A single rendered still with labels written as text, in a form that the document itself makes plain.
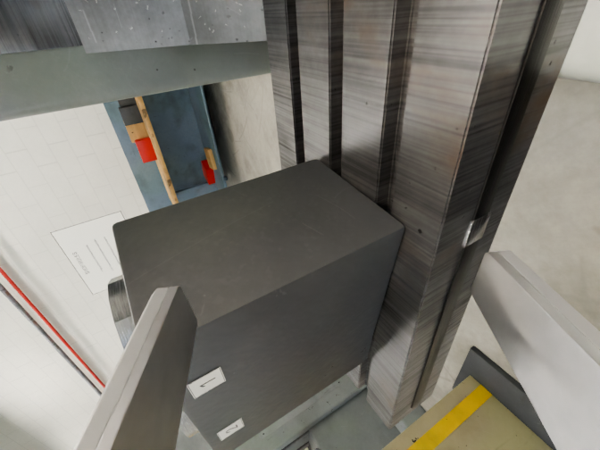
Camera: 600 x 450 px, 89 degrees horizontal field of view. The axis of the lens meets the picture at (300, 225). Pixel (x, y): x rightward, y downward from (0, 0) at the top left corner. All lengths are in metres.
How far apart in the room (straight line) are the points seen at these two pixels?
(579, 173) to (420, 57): 1.07
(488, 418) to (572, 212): 1.03
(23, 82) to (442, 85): 0.53
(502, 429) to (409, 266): 1.65
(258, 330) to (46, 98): 0.47
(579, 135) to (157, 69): 1.10
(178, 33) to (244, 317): 0.42
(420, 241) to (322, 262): 0.08
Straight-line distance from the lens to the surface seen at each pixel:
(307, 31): 0.29
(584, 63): 0.25
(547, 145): 1.25
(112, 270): 5.44
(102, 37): 0.56
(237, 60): 0.62
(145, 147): 4.02
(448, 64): 0.19
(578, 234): 1.31
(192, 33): 0.52
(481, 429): 1.84
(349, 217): 0.23
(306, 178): 0.28
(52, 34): 0.57
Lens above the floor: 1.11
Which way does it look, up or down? 23 degrees down
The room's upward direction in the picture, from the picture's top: 112 degrees counter-clockwise
